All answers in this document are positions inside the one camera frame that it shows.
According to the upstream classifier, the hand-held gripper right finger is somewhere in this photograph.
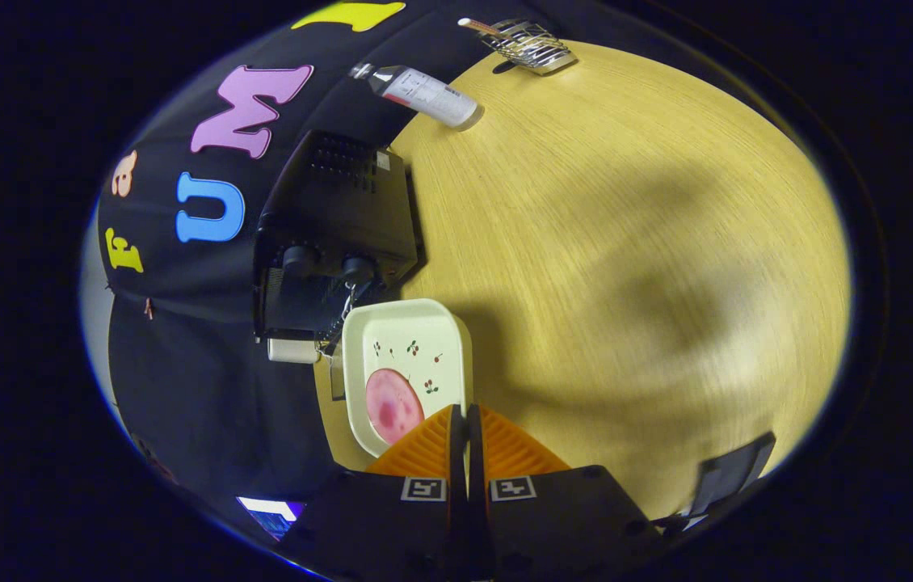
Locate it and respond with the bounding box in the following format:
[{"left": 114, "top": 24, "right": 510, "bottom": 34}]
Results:
[{"left": 469, "top": 404, "right": 667, "bottom": 582}]

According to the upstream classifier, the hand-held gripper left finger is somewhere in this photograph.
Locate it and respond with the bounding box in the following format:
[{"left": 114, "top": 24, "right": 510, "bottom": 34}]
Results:
[{"left": 279, "top": 404, "right": 469, "bottom": 582}]

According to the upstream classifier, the pink ham slice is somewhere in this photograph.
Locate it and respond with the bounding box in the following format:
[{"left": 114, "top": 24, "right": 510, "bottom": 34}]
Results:
[{"left": 365, "top": 369, "right": 426, "bottom": 445}]

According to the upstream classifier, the cream square plate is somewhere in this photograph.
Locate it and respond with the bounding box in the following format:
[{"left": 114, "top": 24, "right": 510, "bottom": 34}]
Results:
[{"left": 341, "top": 298, "right": 473, "bottom": 458}]

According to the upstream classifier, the black toaster oven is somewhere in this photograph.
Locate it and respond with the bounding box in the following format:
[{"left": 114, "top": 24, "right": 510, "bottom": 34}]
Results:
[{"left": 253, "top": 129, "right": 423, "bottom": 401}]

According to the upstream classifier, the lit screen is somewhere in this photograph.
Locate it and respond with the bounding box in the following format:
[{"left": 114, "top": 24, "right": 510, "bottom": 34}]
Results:
[{"left": 237, "top": 496, "right": 305, "bottom": 541}]

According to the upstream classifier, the black backdrop cloth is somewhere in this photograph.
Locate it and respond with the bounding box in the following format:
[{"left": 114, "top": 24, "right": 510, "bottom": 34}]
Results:
[{"left": 97, "top": 0, "right": 506, "bottom": 534}]

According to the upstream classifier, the clear bottle with white label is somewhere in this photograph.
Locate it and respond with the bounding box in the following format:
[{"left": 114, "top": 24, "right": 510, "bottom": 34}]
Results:
[{"left": 348, "top": 62, "right": 480, "bottom": 130}]

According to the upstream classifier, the gold wire basket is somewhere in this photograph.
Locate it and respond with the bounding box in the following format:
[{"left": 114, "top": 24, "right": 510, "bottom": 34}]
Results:
[{"left": 479, "top": 19, "right": 577, "bottom": 76}]

